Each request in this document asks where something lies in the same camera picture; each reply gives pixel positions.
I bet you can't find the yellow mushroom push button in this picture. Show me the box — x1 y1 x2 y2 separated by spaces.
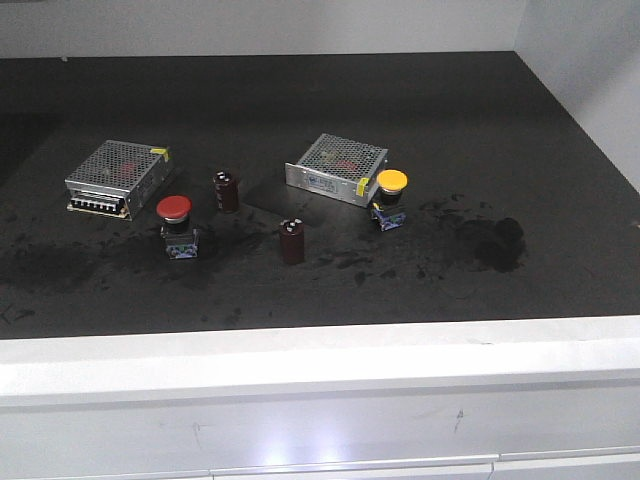
369 169 408 232

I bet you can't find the red mushroom push button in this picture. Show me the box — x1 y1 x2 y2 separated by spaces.
156 195 199 260

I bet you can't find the front brown capacitor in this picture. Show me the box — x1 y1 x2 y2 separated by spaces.
279 218 305 265

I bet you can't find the brown capacitor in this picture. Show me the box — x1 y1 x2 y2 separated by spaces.
213 171 239 213
279 218 305 265

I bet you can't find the right mesh power supply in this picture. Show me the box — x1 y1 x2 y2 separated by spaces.
285 133 388 207

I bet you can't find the mesh power supply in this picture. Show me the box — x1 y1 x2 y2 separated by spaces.
285 133 388 207
65 140 174 221

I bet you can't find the rear brown capacitor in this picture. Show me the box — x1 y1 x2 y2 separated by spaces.
213 171 239 213

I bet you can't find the left mesh power supply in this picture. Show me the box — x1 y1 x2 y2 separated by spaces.
65 140 174 221

